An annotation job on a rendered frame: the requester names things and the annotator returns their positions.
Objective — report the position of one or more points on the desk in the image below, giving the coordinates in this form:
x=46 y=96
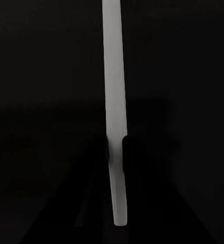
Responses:
x=52 y=102

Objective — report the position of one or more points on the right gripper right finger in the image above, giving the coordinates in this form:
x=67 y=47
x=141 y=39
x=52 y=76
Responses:
x=176 y=221

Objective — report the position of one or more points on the pen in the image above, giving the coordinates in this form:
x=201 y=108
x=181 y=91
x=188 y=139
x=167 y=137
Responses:
x=115 y=104

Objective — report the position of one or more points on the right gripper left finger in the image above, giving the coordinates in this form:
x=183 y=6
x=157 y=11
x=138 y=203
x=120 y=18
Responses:
x=55 y=222

